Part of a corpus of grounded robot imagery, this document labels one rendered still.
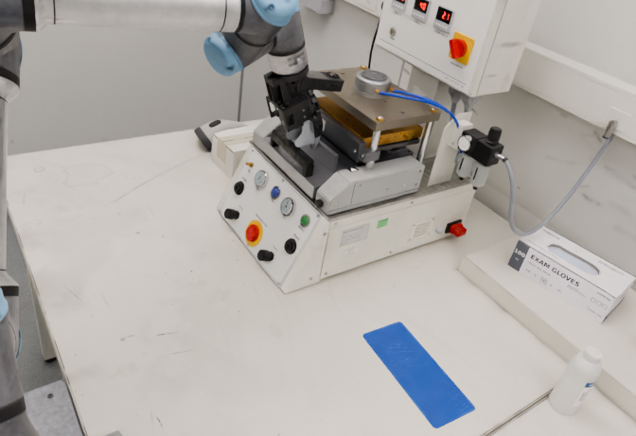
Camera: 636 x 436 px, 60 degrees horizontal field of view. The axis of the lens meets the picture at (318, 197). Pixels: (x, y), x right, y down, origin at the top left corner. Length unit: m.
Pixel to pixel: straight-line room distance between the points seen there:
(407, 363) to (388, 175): 0.38
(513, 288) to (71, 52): 1.91
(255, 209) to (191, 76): 1.50
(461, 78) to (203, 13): 0.61
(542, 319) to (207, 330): 0.69
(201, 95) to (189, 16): 1.94
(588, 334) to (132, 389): 0.89
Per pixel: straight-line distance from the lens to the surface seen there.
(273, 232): 1.21
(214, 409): 0.99
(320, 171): 1.17
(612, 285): 1.33
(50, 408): 1.02
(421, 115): 1.18
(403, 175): 1.19
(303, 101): 1.09
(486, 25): 1.18
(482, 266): 1.33
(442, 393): 1.09
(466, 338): 1.20
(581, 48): 1.46
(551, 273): 1.32
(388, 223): 1.23
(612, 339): 1.31
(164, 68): 2.63
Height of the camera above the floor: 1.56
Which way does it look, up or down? 33 degrees down
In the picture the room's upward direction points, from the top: 10 degrees clockwise
